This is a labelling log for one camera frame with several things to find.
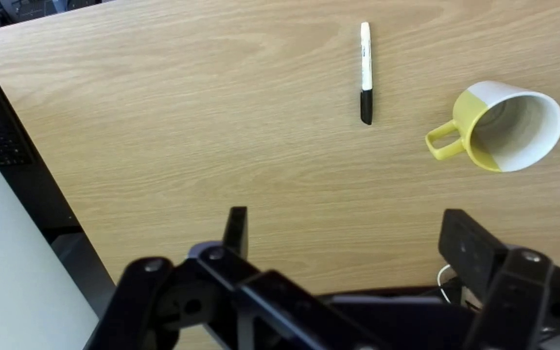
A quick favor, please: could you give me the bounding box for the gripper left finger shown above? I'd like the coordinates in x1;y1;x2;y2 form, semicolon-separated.
84;206;378;350

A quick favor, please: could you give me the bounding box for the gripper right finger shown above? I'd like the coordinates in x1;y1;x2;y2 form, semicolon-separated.
437;209;560;350

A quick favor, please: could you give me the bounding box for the white marker with black cap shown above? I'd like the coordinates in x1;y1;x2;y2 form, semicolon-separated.
360;21;373;126

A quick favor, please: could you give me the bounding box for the yellow and white mug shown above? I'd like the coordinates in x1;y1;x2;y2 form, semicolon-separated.
425;81;560;173

